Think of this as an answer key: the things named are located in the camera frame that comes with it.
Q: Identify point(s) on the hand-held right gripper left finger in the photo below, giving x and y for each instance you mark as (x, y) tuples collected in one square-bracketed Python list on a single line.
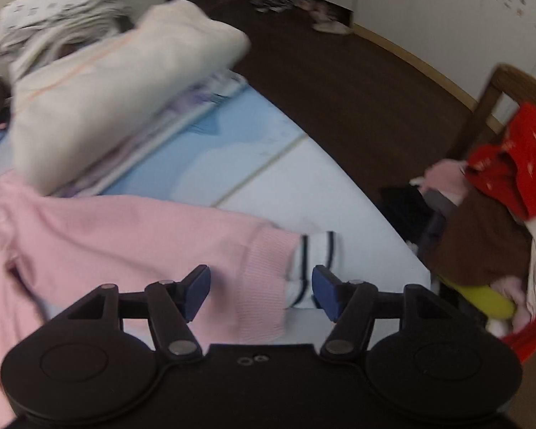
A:
[(196, 292)]

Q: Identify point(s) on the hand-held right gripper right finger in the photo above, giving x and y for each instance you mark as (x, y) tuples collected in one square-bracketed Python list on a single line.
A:
[(326, 292)]

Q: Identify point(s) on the pink sweater with striped hem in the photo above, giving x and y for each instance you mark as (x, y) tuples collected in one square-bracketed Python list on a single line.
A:
[(116, 241)]

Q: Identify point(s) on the dark cloth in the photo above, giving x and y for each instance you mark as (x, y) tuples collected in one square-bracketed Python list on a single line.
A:
[(406, 210)]

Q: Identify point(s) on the blue printed bed sheet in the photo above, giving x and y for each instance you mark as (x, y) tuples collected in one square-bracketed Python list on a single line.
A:
[(250, 143)]

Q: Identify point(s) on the yellow soft item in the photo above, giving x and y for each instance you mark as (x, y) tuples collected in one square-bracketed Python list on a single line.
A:
[(487, 301)]

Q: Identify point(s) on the brown garment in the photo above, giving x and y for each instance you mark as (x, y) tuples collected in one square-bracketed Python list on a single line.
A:
[(478, 237)]

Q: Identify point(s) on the pink garment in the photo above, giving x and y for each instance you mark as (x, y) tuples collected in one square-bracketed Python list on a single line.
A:
[(444, 178)]

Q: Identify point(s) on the lilac striped folded garment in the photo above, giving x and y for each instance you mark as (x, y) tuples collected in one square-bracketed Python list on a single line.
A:
[(183, 111)]

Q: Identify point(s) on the cream folded garment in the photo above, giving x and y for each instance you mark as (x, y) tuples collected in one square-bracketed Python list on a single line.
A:
[(116, 85)]

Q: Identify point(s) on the wooden chair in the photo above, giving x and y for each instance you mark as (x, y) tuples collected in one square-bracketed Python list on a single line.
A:
[(482, 111)]

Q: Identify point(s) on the red garment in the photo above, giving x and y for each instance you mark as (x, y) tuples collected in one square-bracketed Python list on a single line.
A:
[(531, 161)]

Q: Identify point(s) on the pink slipper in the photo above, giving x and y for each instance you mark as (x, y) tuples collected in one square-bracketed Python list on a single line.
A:
[(332, 27)]

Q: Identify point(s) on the grey white folded cloth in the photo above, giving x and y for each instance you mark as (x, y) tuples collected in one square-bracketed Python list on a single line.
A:
[(44, 44)]

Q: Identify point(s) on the black white sneaker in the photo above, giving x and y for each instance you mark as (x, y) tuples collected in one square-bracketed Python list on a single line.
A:
[(272, 2)]

